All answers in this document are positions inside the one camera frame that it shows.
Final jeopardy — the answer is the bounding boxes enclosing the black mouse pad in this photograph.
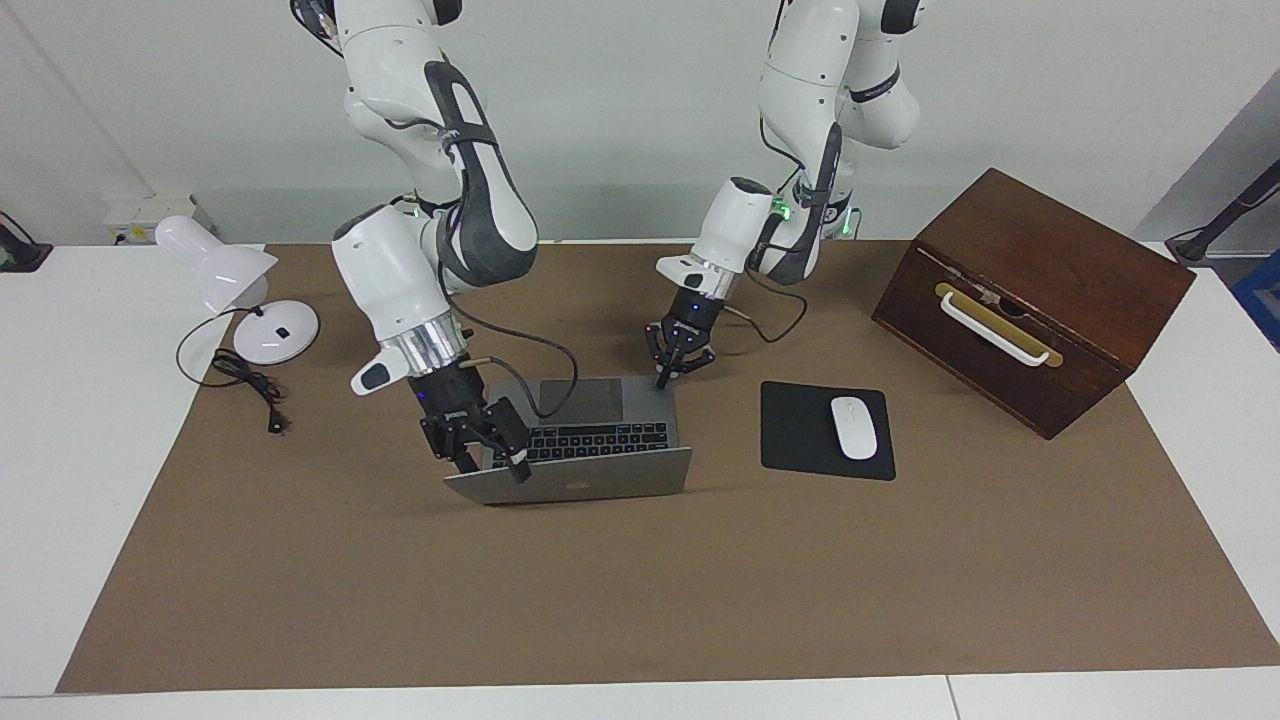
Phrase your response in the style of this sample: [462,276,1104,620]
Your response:
[760,380,897,482]

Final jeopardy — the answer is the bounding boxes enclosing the white box handle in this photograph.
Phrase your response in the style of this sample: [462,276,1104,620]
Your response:
[940,290,1053,367]

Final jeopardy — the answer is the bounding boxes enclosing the white computer mouse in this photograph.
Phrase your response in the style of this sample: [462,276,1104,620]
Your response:
[831,396,878,461]

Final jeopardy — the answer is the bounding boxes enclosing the black tripod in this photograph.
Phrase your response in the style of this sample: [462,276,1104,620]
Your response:
[1165,160,1280,266]

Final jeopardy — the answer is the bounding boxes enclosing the blue crate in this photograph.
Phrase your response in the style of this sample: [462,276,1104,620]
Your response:
[1232,250,1280,351]

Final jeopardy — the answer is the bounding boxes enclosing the white desk lamp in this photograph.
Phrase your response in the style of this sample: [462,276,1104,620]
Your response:
[153,215,321,366]

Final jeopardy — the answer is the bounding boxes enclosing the dark wooden box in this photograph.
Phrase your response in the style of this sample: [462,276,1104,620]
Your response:
[871,167,1197,441]

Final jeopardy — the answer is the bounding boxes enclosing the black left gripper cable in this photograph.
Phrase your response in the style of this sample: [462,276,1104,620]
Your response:
[720,262,809,345]

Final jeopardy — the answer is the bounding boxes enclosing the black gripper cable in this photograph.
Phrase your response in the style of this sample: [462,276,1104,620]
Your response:
[720,262,809,345]
[440,270,581,419]

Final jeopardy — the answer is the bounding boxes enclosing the black clamp stand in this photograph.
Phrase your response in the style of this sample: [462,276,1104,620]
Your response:
[0,212,53,273]

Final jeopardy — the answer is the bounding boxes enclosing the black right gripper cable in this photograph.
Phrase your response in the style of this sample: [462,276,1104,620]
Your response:
[440,270,581,419]

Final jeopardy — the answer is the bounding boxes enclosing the white wall socket box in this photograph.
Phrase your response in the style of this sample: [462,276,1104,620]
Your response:
[103,195,201,246]

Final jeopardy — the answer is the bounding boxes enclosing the brown table mat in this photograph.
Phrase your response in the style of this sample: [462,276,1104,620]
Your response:
[55,240,1280,694]

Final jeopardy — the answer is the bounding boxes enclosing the black lamp power cable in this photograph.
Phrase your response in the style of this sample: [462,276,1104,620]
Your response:
[176,305,289,435]

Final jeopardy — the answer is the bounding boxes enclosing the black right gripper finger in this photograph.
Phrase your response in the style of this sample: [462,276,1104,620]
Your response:
[420,415,483,476]
[488,398,532,485]

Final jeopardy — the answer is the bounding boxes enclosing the silver laptop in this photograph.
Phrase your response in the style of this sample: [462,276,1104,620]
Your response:
[443,376,694,506]

